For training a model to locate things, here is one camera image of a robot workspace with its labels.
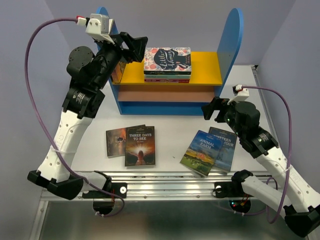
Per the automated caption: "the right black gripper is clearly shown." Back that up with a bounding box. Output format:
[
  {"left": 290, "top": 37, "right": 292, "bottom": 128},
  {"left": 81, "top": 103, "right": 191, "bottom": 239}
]
[{"left": 201, "top": 96, "right": 245, "bottom": 138}]

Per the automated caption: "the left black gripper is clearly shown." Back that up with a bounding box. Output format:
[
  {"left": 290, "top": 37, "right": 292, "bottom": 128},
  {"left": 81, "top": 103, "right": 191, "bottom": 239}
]
[{"left": 94, "top": 31, "right": 148, "bottom": 90}]

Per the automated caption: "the Jane Eyre blue book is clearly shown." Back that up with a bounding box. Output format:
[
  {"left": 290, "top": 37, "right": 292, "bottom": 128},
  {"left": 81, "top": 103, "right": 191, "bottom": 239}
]
[{"left": 108, "top": 18, "right": 126, "bottom": 85}]

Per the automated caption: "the Animal Farm book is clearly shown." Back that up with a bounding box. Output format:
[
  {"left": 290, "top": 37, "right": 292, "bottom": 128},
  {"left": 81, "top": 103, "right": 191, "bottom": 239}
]
[{"left": 180, "top": 130, "right": 223, "bottom": 177}]

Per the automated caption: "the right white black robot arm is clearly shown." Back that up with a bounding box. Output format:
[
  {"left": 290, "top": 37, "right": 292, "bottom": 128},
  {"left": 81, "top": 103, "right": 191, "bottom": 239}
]
[{"left": 201, "top": 97, "right": 320, "bottom": 238}]

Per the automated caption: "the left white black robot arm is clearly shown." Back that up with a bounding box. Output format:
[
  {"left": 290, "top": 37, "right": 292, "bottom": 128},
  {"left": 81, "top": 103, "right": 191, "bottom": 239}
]
[{"left": 27, "top": 32, "right": 148, "bottom": 200}]

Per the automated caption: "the green spine book in stack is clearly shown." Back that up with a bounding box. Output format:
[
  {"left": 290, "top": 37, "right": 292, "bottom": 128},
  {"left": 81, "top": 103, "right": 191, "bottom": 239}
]
[{"left": 143, "top": 72, "right": 191, "bottom": 80}]

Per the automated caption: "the red spine book in stack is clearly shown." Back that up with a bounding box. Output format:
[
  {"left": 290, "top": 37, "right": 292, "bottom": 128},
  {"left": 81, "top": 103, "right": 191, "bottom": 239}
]
[{"left": 144, "top": 78, "right": 190, "bottom": 84}]

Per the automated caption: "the Little Women floral book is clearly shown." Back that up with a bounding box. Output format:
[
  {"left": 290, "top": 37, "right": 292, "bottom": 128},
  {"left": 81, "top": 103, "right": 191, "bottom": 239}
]
[{"left": 143, "top": 47, "right": 192, "bottom": 76}]

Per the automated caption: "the blue yellow wooden bookshelf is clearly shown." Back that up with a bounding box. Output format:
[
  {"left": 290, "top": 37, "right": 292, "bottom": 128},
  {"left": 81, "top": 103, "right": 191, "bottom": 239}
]
[{"left": 109, "top": 8, "right": 244, "bottom": 116}]

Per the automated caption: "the Nineteen Eighty-Four blue book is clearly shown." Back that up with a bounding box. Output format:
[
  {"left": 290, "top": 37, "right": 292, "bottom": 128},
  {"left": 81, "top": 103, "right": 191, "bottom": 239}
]
[{"left": 209, "top": 127, "right": 237, "bottom": 173}]

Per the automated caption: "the Three Days To See book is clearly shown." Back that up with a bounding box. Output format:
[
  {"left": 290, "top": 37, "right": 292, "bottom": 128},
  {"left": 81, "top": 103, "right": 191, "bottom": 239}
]
[{"left": 124, "top": 125, "right": 156, "bottom": 167}]

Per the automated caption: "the dark brown book underneath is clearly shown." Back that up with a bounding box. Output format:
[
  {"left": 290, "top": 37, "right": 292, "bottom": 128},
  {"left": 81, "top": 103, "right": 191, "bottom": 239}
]
[{"left": 106, "top": 126, "right": 132, "bottom": 158}]

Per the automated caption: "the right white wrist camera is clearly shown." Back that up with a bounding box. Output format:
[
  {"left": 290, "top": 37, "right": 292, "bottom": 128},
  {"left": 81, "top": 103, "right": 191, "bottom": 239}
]
[{"left": 227, "top": 84, "right": 250, "bottom": 105}]

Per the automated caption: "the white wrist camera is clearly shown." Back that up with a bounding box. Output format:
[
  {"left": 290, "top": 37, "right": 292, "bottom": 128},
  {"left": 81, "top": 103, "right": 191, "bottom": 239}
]
[
  {"left": 76, "top": 13, "right": 114, "bottom": 44},
  {"left": 227, "top": 84, "right": 250, "bottom": 105}
]

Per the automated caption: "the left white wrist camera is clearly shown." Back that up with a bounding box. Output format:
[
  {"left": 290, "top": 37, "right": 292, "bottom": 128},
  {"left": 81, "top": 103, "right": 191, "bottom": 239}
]
[{"left": 76, "top": 13, "right": 114, "bottom": 44}]

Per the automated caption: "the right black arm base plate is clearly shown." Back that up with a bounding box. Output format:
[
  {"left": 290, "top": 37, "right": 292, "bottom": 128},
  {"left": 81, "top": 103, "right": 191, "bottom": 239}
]
[{"left": 213, "top": 180, "right": 254, "bottom": 199}]

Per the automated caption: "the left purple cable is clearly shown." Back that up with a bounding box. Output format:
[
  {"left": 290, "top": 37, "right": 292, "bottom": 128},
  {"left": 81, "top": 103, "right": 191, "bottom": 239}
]
[{"left": 24, "top": 16, "right": 125, "bottom": 218}]

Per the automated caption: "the aluminium rail frame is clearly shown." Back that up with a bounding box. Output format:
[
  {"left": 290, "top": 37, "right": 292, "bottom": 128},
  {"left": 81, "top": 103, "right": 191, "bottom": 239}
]
[{"left": 27, "top": 64, "right": 316, "bottom": 240}]

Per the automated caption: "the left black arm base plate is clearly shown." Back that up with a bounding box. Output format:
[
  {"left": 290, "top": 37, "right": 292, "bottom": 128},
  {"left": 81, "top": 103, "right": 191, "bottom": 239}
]
[{"left": 82, "top": 182, "right": 128, "bottom": 199}]

